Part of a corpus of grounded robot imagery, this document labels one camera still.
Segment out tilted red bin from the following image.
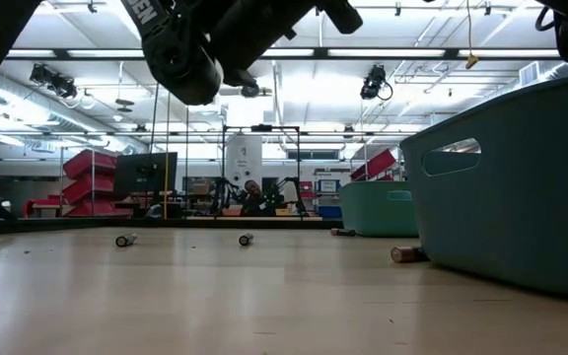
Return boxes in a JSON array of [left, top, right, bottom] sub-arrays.
[[349, 148, 398, 182]]

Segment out person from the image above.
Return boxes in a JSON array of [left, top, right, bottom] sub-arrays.
[[241, 179, 266, 217]]

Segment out black rig crossbar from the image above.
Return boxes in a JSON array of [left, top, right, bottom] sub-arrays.
[[5, 46, 564, 61]]

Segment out black room monitor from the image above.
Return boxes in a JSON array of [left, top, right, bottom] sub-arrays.
[[112, 151, 179, 196]]

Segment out black hanging camera with cable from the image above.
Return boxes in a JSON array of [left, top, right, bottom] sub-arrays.
[[360, 63, 394, 103], [29, 62, 79, 100]]

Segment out black aluminium table frame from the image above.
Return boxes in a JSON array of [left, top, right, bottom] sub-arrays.
[[0, 215, 343, 236]]

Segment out black gantry frame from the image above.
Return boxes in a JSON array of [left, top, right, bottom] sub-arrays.
[[221, 123, 302, 218]]

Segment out light teal plastic bin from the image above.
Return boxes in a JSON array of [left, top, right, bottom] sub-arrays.
[[338, 180, 421, 239]]

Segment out white pillar cabinet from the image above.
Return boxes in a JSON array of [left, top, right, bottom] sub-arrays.
[[225, 134, 264, 199]]

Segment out yellow pole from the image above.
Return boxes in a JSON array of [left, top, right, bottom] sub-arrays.
[[163, 93, 172, 221]]

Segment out blue crate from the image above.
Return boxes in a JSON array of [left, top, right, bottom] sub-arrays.
[[317, 204, 343, 220]]

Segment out dark teal plastic bin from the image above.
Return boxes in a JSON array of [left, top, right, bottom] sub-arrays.
[[399, 71, 568, 300]]

